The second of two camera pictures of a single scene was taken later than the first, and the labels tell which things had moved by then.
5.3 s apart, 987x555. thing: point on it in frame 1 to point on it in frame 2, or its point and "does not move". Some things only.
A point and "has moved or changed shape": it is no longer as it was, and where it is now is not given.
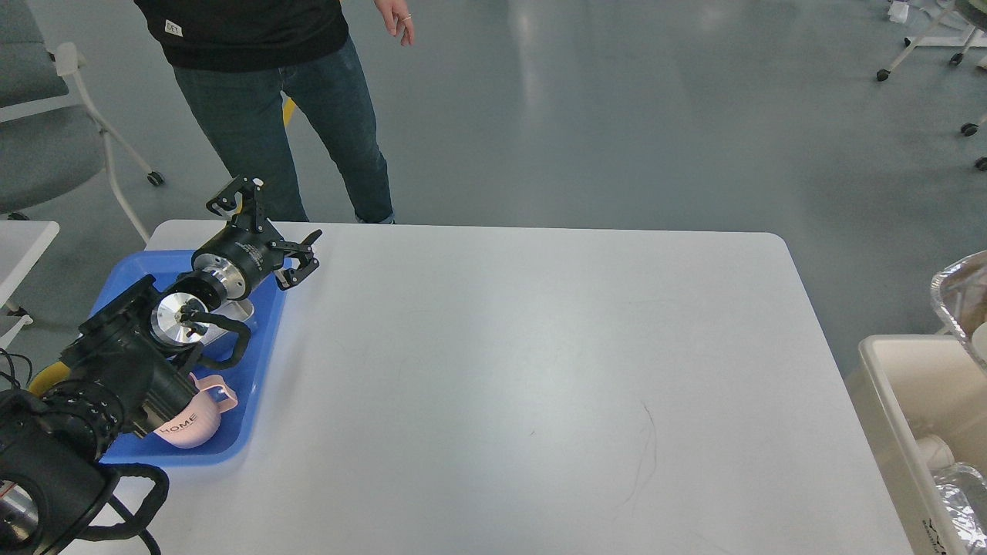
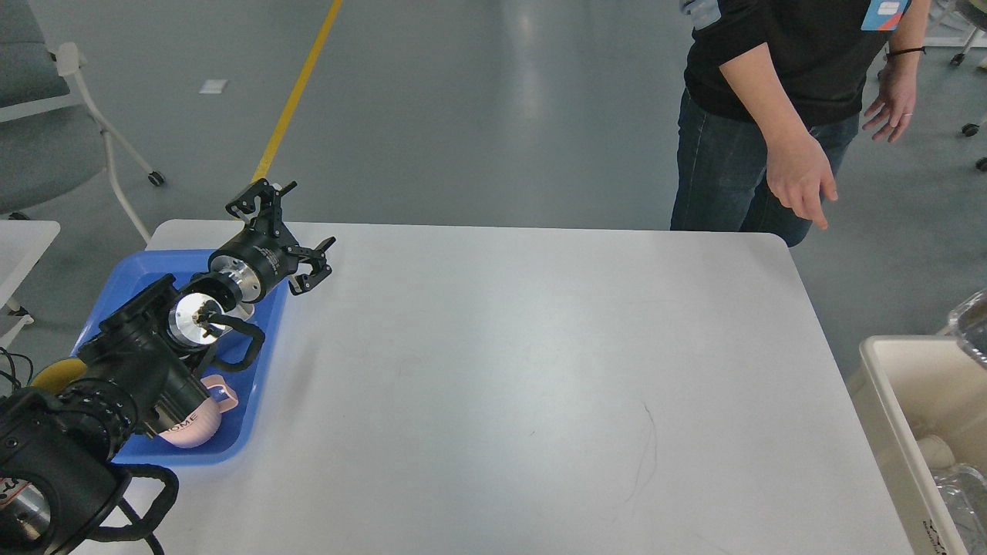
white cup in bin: x=934 y=452 does not move
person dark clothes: x=238 y=61 to x=770 y=101
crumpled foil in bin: x=963 y=490 does not move
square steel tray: x=238 y=310 does not move
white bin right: x=906 y=387 does not move
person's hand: x=398 y=18 to x=896 y=102
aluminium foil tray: x=961 y=290 has moved or changed shape
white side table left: x=21 y=243 does not move
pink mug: x=199 y=421 does not move
